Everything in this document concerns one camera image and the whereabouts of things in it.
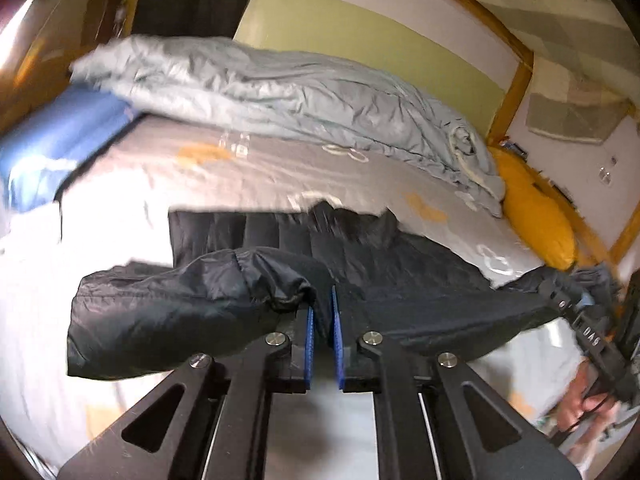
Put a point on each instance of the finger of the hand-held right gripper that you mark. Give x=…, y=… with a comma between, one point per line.
x=550, y=287

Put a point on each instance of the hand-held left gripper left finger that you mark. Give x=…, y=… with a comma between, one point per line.
x=309, y=345

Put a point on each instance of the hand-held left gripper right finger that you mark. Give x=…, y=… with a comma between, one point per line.
x=338, y=342

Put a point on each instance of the black puffer jacket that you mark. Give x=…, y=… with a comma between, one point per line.
x=200, y=300

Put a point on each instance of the person's right hand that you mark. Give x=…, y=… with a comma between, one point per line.
x=582, y=400

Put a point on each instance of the grey-blue cloth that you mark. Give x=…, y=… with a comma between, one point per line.
x=597, y=282

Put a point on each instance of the yellow pillow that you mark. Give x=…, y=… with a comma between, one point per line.
x=537, y=210

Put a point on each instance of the grey duvet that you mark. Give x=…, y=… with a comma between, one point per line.
x=280, y=95

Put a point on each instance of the blue pillow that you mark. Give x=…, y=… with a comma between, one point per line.
x=55, y=155

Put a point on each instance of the wooden bed frame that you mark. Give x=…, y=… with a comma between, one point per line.
x=515, y=85

